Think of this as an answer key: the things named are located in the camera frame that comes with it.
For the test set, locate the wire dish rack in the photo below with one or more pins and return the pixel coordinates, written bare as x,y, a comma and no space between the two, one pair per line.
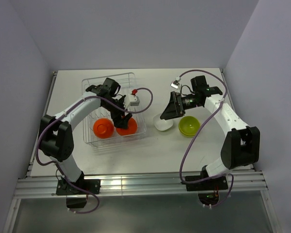
113,86

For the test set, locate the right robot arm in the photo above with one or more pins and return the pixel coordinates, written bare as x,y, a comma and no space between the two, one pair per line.
242,142

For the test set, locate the white square bowl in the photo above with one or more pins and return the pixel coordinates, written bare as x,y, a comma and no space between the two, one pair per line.
161,124

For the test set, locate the green bowl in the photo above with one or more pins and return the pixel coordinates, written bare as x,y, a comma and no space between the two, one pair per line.
188,126

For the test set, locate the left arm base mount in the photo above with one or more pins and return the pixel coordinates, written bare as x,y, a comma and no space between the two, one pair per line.
65,189

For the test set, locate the aluminium rail front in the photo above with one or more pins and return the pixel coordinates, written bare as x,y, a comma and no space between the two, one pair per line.
134,185

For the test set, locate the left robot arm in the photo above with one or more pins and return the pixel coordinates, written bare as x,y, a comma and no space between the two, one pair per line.
56,132

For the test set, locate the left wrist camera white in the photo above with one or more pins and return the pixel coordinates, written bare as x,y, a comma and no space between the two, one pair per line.
131,99

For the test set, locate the black box under rail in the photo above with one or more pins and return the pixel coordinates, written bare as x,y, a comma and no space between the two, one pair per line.
76,203

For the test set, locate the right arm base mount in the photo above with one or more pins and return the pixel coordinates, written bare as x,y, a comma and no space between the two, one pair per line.
212,184

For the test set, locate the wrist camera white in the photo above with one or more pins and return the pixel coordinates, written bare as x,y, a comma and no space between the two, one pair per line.
175,84
131,99

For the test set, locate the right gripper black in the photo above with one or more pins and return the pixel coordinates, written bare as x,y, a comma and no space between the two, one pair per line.
175,108

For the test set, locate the orange bowl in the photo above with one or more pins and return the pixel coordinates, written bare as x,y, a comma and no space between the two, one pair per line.
132,128
103,128

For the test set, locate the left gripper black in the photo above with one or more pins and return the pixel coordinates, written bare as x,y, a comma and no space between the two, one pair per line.
122,123

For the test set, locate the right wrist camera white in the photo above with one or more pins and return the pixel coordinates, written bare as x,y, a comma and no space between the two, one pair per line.
175,84

